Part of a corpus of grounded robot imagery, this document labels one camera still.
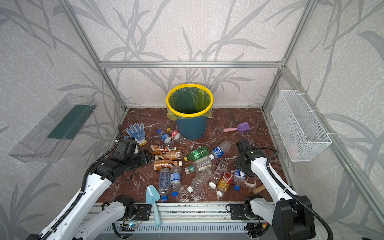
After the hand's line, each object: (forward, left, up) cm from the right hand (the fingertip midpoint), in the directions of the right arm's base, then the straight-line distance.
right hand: (241, 162), depth 85 cm
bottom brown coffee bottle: (-1, +46, 0) cm, 46 cm away
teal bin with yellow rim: (+25, +29, -2) cm, 39 cm away
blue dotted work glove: (+24, +68, -6) cm, 72 cm away
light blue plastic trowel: (-16, +49, -5) cm, 52 cm away
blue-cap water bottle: (-11, +43, -1) cm, 44 cm away
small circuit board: (-30, +58, -6) cm, 65 cm away
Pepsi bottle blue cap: (+17, +46, -1) cm, 49 cm away
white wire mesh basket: (-1, -20, +29) cm, 35 cm away
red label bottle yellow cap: (+20, +40, -3) cm, 45 cm away
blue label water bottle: (+7, +12, -1) cm, 14 cm away
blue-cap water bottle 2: (-8, +37, -1) cm, 38 cm away
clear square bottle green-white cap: (-1, +24, -2) cm, 24 cm away
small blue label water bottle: (-8, +2, -4) cm, 10 cm away
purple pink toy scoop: (+30, -7, -7) cm, 32 cm away
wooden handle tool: (-13, -8, -4) cm, 16 cm away
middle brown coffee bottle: (+5, +42, -1) cm, 43 cm away
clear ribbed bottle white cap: (-8, +23, -6) cm, 25 cm away
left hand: (+1, +49, +12) cm, 50 cm away
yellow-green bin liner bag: (+38, +31, +13) cm, 51 cm away
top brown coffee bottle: (+9, +51, -1) cm, 51 cm away
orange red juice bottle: (-10, +10, 0) cm, 14 cm away
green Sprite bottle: (+6, +25, -2) cm, 26 cm away
